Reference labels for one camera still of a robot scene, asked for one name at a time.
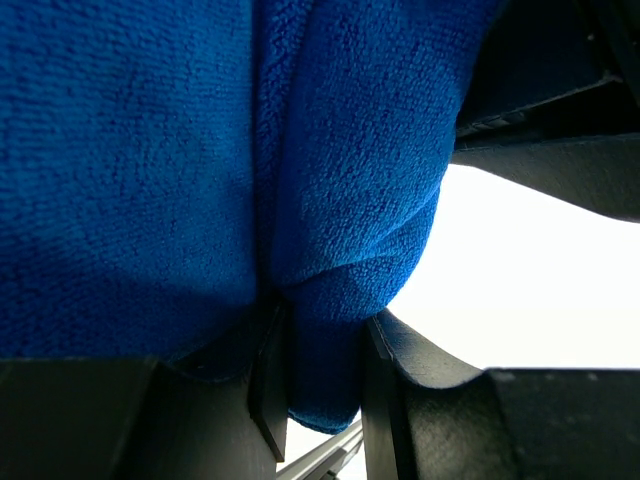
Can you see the dark blue towel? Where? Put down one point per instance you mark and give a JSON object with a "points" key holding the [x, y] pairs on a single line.
{"points": [[167, 164]]}

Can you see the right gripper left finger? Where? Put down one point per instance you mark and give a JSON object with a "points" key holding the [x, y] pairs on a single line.
{"points": [[219, 413]]}

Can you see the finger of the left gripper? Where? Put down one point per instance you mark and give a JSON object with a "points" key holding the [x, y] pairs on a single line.
{"points": [[555, 70], [599, 174]]}

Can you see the aluminium mounting rail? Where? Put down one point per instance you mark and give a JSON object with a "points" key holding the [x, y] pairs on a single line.
{"points": [[328, 459]]}

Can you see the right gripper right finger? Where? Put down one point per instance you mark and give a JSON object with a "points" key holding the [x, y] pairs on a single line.
{"points": [[429, 415]]}

